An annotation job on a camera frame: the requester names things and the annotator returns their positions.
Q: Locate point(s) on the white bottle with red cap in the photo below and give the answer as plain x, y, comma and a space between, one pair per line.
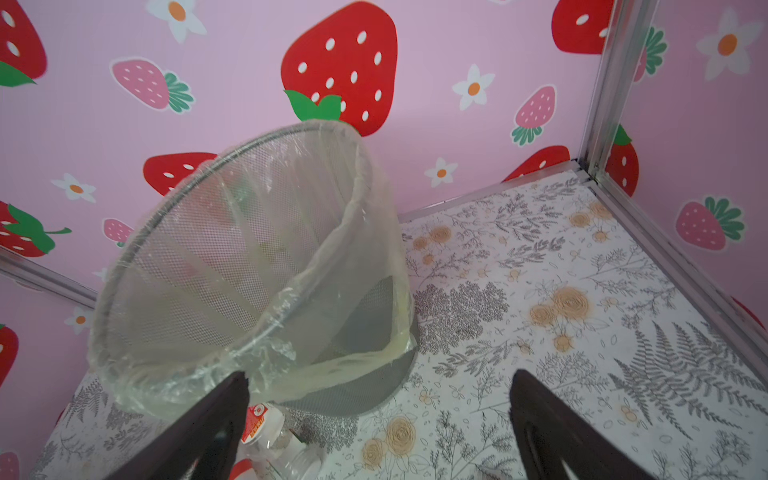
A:
243, 470

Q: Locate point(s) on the grey mesh waste bin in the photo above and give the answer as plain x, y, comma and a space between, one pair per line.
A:
252, 270

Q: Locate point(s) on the translucent yellow bin liner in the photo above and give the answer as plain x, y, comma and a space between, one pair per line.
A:
264, 282

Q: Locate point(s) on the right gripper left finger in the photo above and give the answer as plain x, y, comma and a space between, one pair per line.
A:
202, 443

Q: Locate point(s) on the bottle with red white label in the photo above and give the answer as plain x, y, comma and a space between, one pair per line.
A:
274, 449

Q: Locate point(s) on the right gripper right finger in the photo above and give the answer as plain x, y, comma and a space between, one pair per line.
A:
553, 440

